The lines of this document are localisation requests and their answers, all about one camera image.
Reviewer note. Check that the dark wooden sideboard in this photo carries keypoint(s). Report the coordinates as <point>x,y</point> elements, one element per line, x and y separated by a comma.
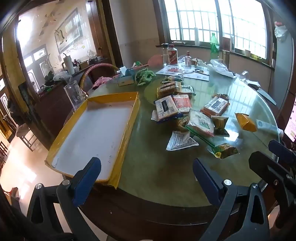
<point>53,111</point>

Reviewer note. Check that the metal cleaver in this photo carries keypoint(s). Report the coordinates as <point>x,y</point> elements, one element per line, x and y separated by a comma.
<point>266,96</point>

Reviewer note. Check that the yellow-edged cardboard tray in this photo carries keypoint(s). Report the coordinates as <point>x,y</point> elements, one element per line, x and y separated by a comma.
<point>92,136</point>

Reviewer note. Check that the wooden chair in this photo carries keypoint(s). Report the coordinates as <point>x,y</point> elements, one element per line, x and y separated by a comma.
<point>25,136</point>

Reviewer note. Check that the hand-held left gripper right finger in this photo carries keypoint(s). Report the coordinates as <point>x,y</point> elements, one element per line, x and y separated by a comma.
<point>207,180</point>

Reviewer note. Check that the white tube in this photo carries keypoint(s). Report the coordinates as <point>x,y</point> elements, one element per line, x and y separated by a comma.
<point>268,126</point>

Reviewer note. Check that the clear glass tumbler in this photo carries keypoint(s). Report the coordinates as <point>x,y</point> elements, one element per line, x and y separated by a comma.
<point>74,93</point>

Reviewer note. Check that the framed wall painting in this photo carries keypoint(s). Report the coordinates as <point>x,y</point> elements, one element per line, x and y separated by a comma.
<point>68,30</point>

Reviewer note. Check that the yellow snack packet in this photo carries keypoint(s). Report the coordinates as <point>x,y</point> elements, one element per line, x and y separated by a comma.
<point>246,121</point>

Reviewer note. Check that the blue white snack packet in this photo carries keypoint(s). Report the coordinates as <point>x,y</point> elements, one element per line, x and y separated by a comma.
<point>165,107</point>

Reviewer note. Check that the red white snack packet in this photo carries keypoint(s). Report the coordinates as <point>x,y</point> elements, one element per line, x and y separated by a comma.
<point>182,103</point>

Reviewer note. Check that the teal tissue box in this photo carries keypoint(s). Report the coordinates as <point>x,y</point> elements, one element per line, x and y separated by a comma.
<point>126,77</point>

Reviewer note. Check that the pink cloth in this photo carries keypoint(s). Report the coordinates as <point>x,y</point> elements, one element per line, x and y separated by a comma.
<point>101,81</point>

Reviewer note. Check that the green-edged cracker packet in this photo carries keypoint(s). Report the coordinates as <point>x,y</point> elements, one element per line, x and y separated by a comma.
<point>200,122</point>

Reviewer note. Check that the white printed flat packet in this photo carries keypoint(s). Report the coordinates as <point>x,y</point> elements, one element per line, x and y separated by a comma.
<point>181,140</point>

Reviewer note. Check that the brown snack packet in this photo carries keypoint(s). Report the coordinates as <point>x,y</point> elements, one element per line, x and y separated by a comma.
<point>167,89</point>

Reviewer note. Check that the small clear glass bottle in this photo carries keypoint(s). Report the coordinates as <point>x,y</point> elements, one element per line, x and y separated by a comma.
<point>188,59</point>

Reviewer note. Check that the white red-label liquor bottle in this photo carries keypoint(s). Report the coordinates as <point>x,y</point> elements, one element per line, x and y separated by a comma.
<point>171,55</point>

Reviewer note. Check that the white plastic bag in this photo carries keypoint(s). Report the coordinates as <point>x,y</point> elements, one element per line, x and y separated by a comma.
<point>219,68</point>

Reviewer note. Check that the yellow green small packet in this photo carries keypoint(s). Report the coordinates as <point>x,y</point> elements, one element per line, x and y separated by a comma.
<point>225,150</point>

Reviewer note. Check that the green plastic bottle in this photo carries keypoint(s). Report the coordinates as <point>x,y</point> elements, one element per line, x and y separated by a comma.
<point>214,47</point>

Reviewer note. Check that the pink hand fan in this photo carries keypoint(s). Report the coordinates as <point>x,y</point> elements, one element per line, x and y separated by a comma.
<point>155,60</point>

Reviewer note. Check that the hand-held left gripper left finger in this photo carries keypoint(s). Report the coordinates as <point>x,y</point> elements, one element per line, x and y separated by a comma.
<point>86,183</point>

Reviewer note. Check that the small cardboard box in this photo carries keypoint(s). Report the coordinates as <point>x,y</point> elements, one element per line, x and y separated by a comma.
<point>196,61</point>

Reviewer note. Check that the printed paper leaflet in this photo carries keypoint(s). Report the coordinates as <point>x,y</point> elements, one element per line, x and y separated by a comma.
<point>175,70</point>

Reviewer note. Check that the green cloth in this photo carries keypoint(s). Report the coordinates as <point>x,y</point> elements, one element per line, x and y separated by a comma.
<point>145,76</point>

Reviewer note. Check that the barred window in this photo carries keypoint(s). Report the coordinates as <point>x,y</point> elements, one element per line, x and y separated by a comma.
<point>203,20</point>

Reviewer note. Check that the orange white-label snack packet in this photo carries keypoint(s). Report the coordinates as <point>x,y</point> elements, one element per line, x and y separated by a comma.
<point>215,106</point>

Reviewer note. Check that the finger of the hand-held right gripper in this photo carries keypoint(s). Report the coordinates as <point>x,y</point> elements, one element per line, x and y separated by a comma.
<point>268,164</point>
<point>281,149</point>

